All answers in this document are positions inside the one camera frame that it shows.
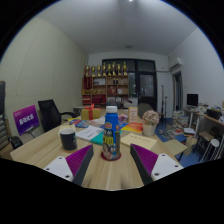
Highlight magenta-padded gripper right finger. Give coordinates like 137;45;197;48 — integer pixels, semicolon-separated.
129;143;184;186

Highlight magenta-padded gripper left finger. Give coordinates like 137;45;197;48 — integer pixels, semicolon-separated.
43;143;95;187

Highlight blue white-capped drink bottle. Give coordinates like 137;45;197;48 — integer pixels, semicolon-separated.
101;105;122;161

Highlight beige kraft notebook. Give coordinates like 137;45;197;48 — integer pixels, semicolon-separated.
120;132;158;152
59;121;77;132

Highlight black mug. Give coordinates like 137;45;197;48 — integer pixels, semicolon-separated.
59;128;78;152

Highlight flat round red coaster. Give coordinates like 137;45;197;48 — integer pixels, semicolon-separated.
100;151;122;162

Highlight teal book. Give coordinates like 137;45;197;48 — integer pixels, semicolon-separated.
89;130;123;146

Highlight white booklet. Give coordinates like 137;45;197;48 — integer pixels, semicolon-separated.
75;125;105;142

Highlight orange yellow book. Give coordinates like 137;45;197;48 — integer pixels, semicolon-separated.
120;121;144;134

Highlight blue printed book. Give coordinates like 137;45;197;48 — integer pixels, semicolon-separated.
69;118;91;129

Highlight pink flowers in white pot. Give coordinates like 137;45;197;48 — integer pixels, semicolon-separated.
141;109;161;137

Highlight standing orange card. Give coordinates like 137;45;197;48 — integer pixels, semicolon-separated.
127;106;139;124

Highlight yellow gift box red ribbon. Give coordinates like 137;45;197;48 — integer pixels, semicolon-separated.
80;103;102;121

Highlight stack of books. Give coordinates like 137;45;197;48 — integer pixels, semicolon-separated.
171;109;191;129

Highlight black office chair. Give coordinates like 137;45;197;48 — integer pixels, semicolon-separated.
37;98;79;133

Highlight black luggage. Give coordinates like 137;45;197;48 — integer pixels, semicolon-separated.
8;135;24;150

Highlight purple sign board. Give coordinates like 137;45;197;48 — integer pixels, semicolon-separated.
12;104;40;137

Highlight white round stool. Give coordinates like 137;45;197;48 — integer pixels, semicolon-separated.
203;138;221;162

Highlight dark glass door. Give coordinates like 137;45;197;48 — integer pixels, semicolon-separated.
101;58;158;109

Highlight black computer monitor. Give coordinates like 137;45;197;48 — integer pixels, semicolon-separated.
186;93;199;108

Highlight wooden shelf unit with trophies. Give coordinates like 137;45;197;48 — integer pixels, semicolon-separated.
81;61;130;108

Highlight cluttered side desk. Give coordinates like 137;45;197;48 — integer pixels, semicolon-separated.
184;103;224;158

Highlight grey striped case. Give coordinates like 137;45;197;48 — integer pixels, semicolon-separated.
0;113;9;151

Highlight brown suitcase bag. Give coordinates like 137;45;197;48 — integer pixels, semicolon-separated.
0;79;7;116

